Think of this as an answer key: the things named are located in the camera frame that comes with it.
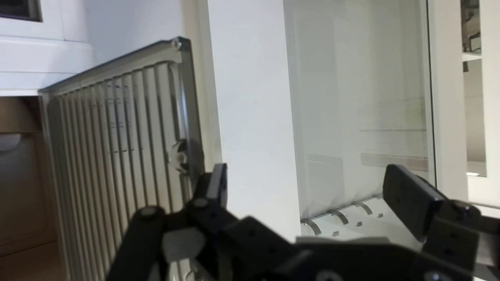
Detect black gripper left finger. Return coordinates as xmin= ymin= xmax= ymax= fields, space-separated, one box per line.
xmin=191 ymin=161 xmax=230 ymax=224

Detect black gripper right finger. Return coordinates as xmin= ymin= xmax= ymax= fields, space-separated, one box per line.
xmin=381 ymin=163 xmax=450 ymax=244

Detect white three-tier plastic cabinet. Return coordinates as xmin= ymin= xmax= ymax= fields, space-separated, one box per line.
xmin=0 ymin=0 xmax=100 ymax=281

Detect dark translucent ribbed cabinet door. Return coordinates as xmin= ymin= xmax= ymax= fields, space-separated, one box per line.
xmin=36 ymin=35 xmax=208 ymax=281

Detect white cabinet panel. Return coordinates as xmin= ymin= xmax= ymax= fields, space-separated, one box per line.
xmin=178 ymin=0 xmax=469 ymax=227

